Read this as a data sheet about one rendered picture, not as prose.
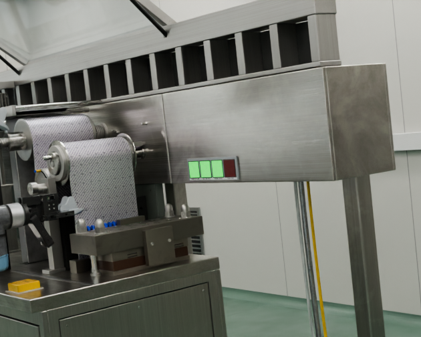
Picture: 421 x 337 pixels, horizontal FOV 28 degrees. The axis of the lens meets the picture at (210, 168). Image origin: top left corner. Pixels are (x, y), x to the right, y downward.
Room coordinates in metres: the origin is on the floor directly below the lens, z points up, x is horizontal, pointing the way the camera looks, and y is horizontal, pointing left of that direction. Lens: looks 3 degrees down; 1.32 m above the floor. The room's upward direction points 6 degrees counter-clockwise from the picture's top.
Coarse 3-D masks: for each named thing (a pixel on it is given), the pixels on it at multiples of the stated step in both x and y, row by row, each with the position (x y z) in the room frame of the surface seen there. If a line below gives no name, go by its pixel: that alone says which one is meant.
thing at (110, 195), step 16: (80, 176) 2.67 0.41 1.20; (96, 176) 2.71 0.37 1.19; (112, 176) 2.74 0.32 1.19; (128, 176) 2.78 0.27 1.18; (80, 192) 2.67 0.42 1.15; (96, 192) 2.70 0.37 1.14; (112, 192) 2.74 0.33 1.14; (128, 192) 2.77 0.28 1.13; (80, 208) 2.66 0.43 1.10; (96, 208) 2.70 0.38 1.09; (112, 208) 2.73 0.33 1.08; (128, 208) 2.77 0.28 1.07
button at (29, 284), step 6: (12, 282) 2.44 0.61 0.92; (18, 282) 2.42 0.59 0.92; (24, 282) 2.41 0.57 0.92; (30, 282) 2.40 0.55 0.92; (36, 282) 2.41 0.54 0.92; (12, 288) 2.41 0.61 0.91; (18, 288) 2.38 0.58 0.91; (24, 288) 2.39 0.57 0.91; (30, 288) 2.40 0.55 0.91; (36, 288) 2.41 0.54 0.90
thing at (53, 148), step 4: (52, 148) 2.69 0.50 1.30; (56, 148) 2.67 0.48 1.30; (60, 148) 2.67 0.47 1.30; (48, 152) 2.72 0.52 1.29; (60, 152) 2.65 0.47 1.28; (60, 156) 2.66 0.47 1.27; (64, 156) 2.65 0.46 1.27; (132, 156) 2.80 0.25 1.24; (60, 160) 2.66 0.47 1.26; (64, 160) 2.65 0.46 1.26; (64, 164) 2.65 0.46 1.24; (64, 168) 2.65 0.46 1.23; (60, 172) 2.67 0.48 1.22; (64, 172) 2.65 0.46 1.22; (52, 176) 2.71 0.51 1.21; (56, 176) 2.69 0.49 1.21; (60, 176) 2.67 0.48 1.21; (64, 176) 2.66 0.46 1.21; (56, 180) 2.69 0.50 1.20; (60, 180) 2.68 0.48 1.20
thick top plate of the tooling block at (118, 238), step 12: (180, 216) 2.76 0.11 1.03; (192, 216) 2.72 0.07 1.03; (108, 228) 2.64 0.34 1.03; (120, 228) 2.60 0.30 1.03; (132, 228) 2.56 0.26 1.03; (144, 228) 2.57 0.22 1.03; (180, 228) 2.65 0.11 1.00; (192, 228) 2.68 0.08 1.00; (72, 240) 2.58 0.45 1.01; (84, 240) 2.52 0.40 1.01; (96, 240) 2.47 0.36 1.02; (108, 240) 2.49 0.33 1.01; (120, 240) 2.52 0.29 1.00; (132, 240) 2.54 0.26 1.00; (72, 252) 2.59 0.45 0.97; (84, 252) 2.52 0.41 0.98; (96, 252) 2.47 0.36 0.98; (108, 252) 2.49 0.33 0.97
